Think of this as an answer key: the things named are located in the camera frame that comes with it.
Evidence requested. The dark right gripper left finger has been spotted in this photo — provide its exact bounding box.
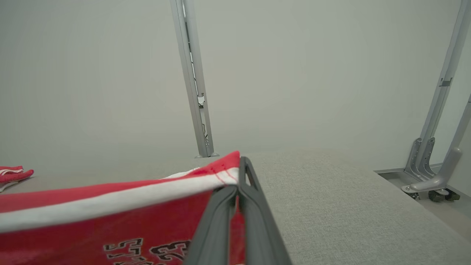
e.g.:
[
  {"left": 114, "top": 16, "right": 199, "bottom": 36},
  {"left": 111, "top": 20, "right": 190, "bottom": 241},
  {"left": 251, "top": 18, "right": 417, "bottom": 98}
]
[{"left": 183, "top": 185, "right": 239, "bottom": 265}]

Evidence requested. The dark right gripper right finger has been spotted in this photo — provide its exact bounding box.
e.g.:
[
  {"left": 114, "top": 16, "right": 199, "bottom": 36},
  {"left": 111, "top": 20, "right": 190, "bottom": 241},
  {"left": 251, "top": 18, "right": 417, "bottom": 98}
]
[{"left": 238, "top": 156, "right": 293, "bottom": 265}]

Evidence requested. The red white basketball jersey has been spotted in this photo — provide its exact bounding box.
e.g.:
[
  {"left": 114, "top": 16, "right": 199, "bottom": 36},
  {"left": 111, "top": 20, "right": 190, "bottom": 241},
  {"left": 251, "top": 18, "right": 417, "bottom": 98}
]
[
  {"left": 0, "top": 151, "right": 246, "bottom": 265},
  {"left": 0, "top": 165, "right": 35, "bottom": 192}
]

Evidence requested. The black caster wheel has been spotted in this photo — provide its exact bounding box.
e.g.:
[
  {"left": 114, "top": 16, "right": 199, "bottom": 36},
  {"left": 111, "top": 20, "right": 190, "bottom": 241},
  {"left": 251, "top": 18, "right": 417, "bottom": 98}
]
[{"left": 428, "top": 189, "right": 461, "bottom": 202}]

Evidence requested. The grey metal frame post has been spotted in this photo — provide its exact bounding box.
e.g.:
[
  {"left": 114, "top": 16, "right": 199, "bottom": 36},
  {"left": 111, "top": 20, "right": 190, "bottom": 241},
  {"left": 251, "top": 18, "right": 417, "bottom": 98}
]
[{"left": 170, "top": 0, "right": 220, "bottom": 159}]

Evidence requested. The grey curved frame leg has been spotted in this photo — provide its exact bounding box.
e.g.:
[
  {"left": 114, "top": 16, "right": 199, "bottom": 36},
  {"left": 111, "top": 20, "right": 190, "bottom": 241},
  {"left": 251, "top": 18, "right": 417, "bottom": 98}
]
[{"left": 401, "top": 94, "right": 471, "bottom": 194}]

